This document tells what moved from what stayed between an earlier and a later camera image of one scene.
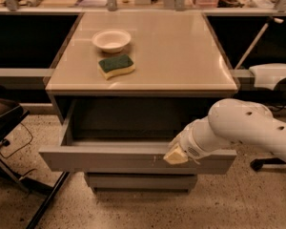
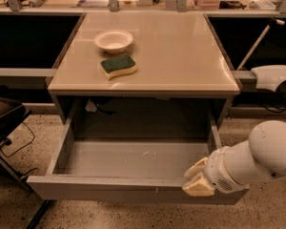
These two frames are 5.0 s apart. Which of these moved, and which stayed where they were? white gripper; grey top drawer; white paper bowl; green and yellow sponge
Moved: white gripper; grey top drawer
Stayed: green and yellow sponge; white paper bowl
